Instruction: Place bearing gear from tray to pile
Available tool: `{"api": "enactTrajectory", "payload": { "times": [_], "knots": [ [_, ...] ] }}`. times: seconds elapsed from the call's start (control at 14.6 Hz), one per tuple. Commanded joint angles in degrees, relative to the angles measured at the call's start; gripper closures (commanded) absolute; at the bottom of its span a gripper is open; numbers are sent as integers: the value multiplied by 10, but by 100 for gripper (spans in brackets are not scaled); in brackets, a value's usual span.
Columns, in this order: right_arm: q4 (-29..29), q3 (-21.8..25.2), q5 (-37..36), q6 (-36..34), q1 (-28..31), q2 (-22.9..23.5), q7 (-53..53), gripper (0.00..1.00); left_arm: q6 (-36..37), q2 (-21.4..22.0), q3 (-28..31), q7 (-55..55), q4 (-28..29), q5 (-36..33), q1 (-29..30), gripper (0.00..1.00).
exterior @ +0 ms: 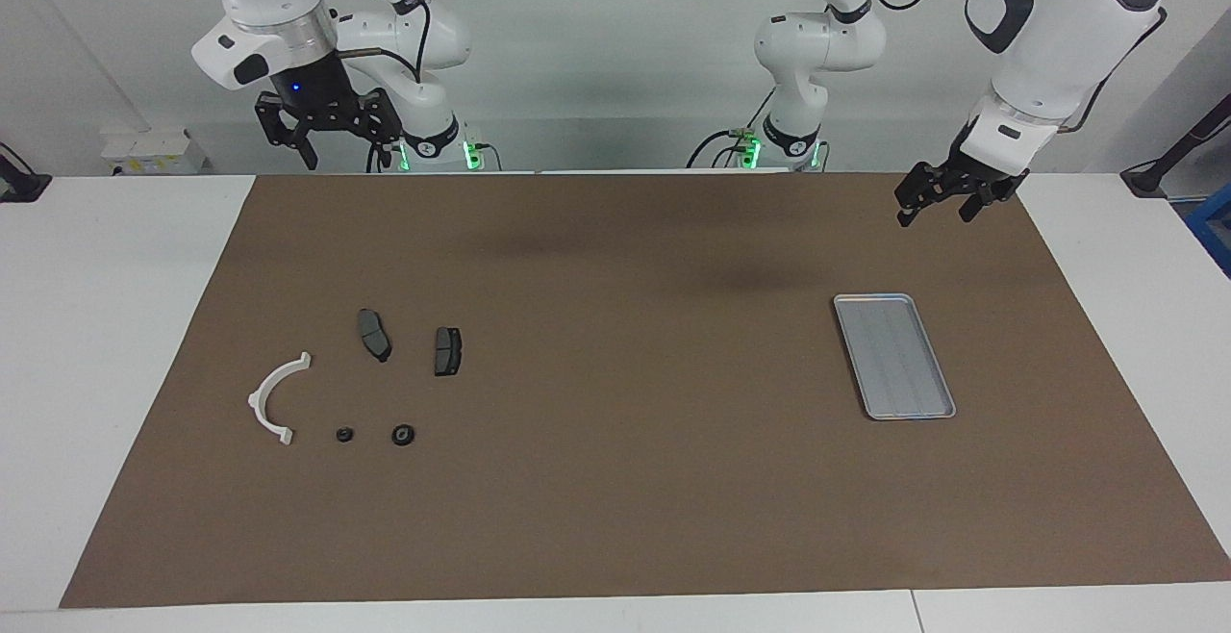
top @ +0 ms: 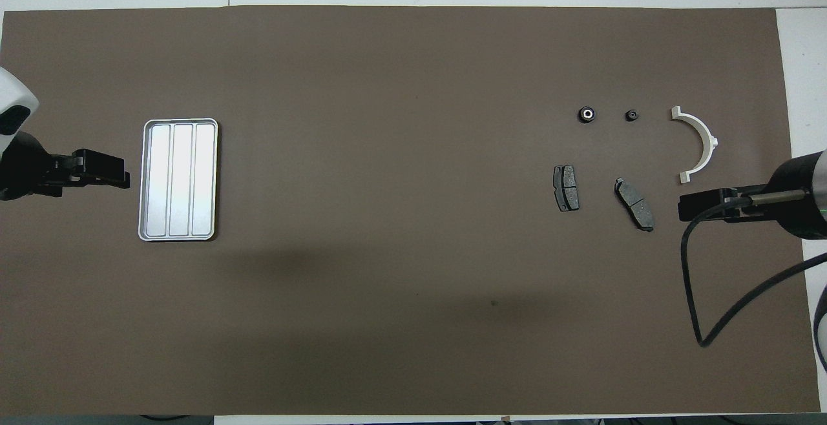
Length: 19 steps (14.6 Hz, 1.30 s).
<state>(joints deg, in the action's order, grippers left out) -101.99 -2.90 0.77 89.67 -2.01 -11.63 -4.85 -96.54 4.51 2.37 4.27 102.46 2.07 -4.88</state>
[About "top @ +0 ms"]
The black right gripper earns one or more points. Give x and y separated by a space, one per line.
795 199

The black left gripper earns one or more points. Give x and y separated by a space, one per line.
29 173

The small black bearing gear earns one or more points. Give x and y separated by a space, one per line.
632 115

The small black knob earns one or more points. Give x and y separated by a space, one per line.
586 114

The silver metal tray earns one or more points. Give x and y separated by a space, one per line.
179 179

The curved grey brake pad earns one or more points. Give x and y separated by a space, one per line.
634 205

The rectangular grey brake pad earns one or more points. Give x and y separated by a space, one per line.
566 187

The brown table mat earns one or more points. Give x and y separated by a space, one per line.
413 63

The white semicircular bracket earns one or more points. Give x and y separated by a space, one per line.
704 128

